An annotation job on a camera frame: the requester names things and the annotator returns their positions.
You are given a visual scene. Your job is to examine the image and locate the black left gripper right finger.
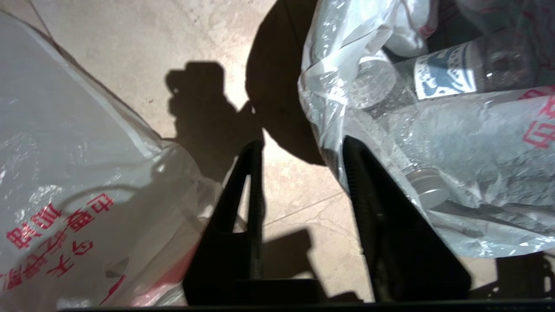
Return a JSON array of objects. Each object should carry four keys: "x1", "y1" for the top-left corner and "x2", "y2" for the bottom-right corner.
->
[{"x1": 343, "y1": 135, "x2": 471, "y2": 302}]

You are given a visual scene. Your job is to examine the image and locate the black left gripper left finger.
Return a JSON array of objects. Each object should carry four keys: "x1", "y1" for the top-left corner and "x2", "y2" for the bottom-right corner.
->
[{"x1": 182, "y1": 140, "x2": 323, "y2": 304}]

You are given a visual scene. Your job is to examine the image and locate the empty clear plastic bottle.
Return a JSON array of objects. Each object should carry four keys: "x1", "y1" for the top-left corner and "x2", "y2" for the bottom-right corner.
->
[
  {"x1": 369, "y1": 108, "x2": 452, "y2": 209},
  {"x1": 349, "y1": 58, "x2": 397, "y2": 109}
]

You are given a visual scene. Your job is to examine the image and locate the clear bottle blue label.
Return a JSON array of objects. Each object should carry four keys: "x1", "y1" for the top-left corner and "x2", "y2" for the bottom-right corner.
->
[{"x1": 395, "y1": 30, "x2": 555, "y2": 101}]

